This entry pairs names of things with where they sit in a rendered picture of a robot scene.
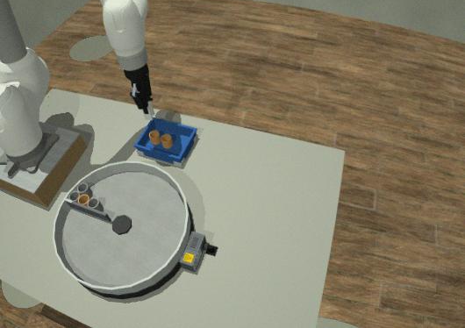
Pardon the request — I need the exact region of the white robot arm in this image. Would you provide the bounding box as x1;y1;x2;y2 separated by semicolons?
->
0;0;148;176

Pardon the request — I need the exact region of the blue crate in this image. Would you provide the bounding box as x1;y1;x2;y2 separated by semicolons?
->
136;118;198;167

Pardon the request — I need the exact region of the bronze bushing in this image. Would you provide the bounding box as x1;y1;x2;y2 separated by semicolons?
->
149;131;161;145
78;195;90;206
161;134;173;148

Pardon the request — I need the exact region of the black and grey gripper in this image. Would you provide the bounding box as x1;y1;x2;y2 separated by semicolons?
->
124;63;154;120

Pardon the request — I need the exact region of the grey metal bushing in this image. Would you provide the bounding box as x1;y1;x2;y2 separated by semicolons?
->
77;182;92;197
69;191;81;203
88;197;103;211

